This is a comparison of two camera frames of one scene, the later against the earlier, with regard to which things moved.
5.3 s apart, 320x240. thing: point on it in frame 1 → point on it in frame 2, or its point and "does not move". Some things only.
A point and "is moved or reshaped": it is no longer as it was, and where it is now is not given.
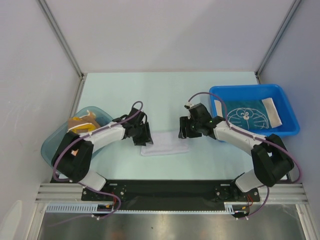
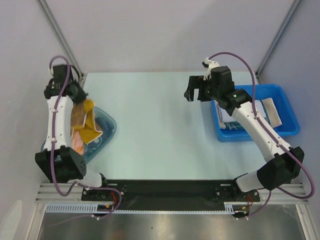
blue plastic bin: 290,124 does not move
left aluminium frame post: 82,74 does not move
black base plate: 170,195 does not move
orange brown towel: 86,123 is moved or reshaped
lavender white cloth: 165,142 → 226,117
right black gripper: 187,127 → 197,88
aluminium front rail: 67,193 does not move
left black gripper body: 141,129 → 81,94
